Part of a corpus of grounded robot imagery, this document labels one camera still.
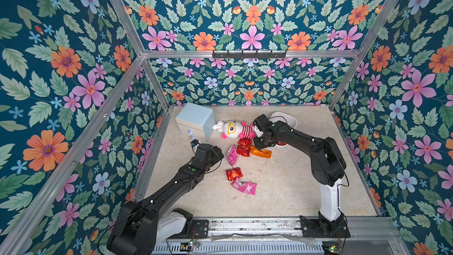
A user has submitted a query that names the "orange tea bag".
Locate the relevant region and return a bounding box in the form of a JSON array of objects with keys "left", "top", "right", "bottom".
[{"left": 250, "top": 146, "right": 272, "bottom": 159}]

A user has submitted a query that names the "pink tea bag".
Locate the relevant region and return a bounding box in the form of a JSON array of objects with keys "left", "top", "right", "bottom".
[
  {"left": 231, "top": 178, "right": 257, "bottom": 196},
  {"left": 227, "top": 145, "right": 238, "bottom": 166}
]

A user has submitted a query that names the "red tea bag top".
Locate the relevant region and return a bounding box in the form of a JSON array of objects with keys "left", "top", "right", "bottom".
[{"left": 237, "top": 138, "right": 252, "bottom": 158}]

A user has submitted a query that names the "red tea bag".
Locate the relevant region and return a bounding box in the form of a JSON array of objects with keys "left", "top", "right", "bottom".
[
  {"left": 237, "top": 138, "right": 252, "bottom": 158},
  {"left": 225, "top": 167, "right": 243, "bottom": 181}
]

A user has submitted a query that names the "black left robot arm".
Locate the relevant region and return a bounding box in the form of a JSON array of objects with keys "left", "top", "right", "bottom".
[{"left": 106, "top": 144, "right": 224, "bottom": 255}]

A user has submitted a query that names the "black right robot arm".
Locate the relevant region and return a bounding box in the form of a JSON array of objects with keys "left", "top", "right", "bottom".
[{"left": 252, "top": 115, "right": 346, "bottom": 234}]

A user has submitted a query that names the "white plastic storage box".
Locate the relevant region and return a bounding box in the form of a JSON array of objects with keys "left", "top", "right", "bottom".
[{"left": 269, "top": 112, "right": 298, "bottom": 133}]

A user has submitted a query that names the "small white plush bunny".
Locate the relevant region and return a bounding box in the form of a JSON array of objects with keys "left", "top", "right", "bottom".
[{"left": 212, "top": 120, "right": 225, "bottom": 132}]

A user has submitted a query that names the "white pink plush doll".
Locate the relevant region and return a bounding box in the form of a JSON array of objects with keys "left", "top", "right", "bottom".
[{"left": 220, "top": 120, "right": 256, "bottom": 139}]

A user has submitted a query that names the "light blue mini cabinet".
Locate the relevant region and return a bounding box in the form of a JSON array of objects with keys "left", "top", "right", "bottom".
[{"left": 175, "top": 103, "right": 216, "bottom": 142}]

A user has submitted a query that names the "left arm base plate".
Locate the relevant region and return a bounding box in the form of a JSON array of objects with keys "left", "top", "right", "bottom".
[{"left": 169, "top": 208, "right": 210, "bottom": 239}]

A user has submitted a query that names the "black hook rail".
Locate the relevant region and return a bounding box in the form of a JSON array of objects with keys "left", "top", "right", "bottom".
[{"left": 212, "top": 50, "right": 287, "bottom": 60}]

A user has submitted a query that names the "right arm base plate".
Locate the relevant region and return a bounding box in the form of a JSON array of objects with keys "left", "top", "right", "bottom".
[{"left": 300, "top": 213, "right": 350, "bottom": 238}]

